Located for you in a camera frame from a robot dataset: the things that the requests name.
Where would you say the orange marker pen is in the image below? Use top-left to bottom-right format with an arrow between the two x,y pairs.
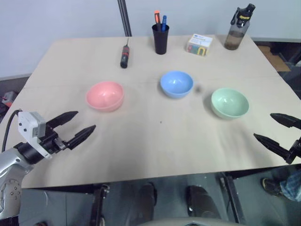
154,10 -> 162,32

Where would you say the green plastic bowl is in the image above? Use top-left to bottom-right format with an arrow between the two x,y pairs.
211,88 -> 250,121

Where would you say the blue plastic bowl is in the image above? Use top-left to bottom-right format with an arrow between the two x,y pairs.
160,71 -> 194,99

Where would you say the person's blue jeans leg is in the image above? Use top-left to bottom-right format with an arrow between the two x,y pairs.
279,170 -> 301,201

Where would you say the person's dark shoe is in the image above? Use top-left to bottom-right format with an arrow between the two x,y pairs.
262,178 -> 283,196

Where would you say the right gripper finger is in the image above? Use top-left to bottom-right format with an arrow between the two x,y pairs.
253,133 -> 293,165
270,113 -> 301,130

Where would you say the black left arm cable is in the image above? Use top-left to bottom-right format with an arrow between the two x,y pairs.
1,109 -> 23,153

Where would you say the black table leg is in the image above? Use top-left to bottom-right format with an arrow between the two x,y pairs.
90,184 -> 110,226
220,171 -> 243,223

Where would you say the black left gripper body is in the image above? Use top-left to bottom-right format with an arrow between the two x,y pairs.
39,122 -> 71,155

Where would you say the grey robot torso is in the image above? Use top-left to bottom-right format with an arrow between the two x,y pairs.
138,216 -> 238,226

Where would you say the white printed card box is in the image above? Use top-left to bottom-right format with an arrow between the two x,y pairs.
186,33 -> 214,57

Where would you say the black plastic cup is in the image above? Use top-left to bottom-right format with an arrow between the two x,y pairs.
151,23 -> 170,55

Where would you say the black ribbed pole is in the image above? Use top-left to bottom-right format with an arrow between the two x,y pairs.
117,0 -> 132,37

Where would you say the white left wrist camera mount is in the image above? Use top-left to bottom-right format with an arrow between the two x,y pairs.
17,111 -> 53,160

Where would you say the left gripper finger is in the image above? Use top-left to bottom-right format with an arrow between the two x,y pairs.
47,111 -> 79,130
67,125 -> 96,151

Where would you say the smoky bottle with black lid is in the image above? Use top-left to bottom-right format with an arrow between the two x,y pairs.
224,3 -> 256,50

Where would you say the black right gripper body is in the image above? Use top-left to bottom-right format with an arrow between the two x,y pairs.
289,139 -> 301,163

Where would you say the dark rounded robot foot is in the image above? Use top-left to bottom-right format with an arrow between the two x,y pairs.
187,185 -> 222,219
138,183 -> 158,222

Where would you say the black screwdriver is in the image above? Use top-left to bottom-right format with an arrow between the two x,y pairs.
120,37 -> 131,69

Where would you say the pink red plastic bowl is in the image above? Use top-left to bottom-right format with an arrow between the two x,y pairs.
86,81 -> 125,113

